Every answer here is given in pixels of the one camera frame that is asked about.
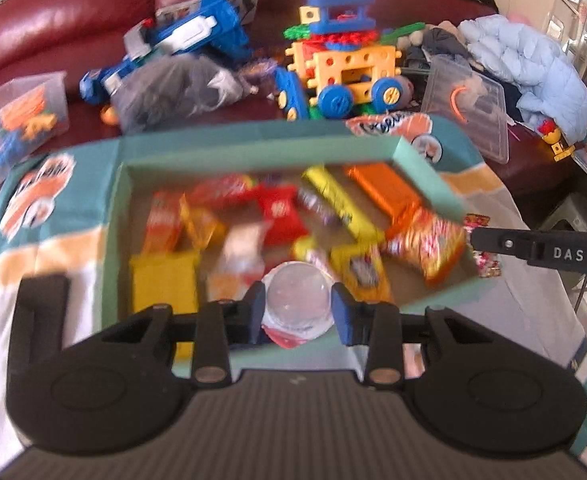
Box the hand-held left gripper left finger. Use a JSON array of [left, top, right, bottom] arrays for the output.
[[101, 281, 267, 390]]

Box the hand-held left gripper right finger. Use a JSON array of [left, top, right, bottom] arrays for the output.
[[330, 282, 499, 386]]

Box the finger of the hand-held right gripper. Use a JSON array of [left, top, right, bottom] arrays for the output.
[[466, 226, 587, 281]]

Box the yellow packet with dark print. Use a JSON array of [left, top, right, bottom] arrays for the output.
[[330, 244, 393, 307]]

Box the clear jelly cup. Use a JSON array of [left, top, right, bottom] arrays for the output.
[[261, 260, 335, 350]]

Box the white orange snack packet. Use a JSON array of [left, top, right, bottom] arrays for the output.
[[208, 222, 270, 302]]

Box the red white candy packet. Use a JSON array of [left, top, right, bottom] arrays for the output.
[[465, 212, 503, 279]]

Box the small yellow white packet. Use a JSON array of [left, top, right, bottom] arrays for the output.
[[292, 236, 335, 272]]

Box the plain yellow snack packet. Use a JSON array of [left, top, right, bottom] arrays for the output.
[[130, 251, 200, 361]]

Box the gold orange candy packet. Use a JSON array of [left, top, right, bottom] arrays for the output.
[[180, 195, 225, 252]]

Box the orange fries snack bag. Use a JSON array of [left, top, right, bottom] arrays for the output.
[[383, 209, 467, 289]]

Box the long yellow snack packet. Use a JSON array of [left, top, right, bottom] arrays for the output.
[[301, 166, 385, 242]]

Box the red orange snack packet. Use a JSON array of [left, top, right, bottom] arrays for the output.
[[188, 175, 255, 209]]

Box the teal cardboard box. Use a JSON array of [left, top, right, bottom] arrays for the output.
[[102, 122, 479, 363]]

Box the grey storage box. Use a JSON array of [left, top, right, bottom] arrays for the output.
[[536, 192, 587, 235]]

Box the yellow red toy figure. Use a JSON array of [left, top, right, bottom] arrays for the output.
[[538, 120, 577, 162]]

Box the small orange snack box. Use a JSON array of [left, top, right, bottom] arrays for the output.
[[144, 191, 185, 255]]

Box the plain orange snack packet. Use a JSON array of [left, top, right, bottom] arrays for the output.
[[346, 162, 423, 229]]

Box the clear plastic lid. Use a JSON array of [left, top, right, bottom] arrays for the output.
[[420, 54, 510, 164]]

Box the light blue jacket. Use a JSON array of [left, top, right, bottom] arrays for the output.
[[458, 14, 587, 143]]

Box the teal printed cloth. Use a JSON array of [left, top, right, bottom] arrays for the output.
[[0, 112, 587, 461]]

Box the dark grey clothing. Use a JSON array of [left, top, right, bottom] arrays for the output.
[[421, 27, 473, 59]]

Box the purple patterned pouch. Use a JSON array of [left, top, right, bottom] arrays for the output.
[[238, 57, 280, 97]]

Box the dark clothing in plastic bag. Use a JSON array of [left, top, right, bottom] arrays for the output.
[[110, 55, 247, 134]]

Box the yellow building block toy car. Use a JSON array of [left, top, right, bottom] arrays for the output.
[[274, 0, 415, 122]]

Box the green toy building rod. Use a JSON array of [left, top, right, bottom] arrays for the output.
[[381, 22, 427, 44]]

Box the blue robot toy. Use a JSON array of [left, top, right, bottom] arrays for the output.
[[80, 0, 254, 107]]

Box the clear bin of toy blocks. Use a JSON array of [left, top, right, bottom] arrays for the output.
[[0, 71, 70, 186]]

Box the dark red leather sofa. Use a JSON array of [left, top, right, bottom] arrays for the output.
[[0, 0, 574, 196]]

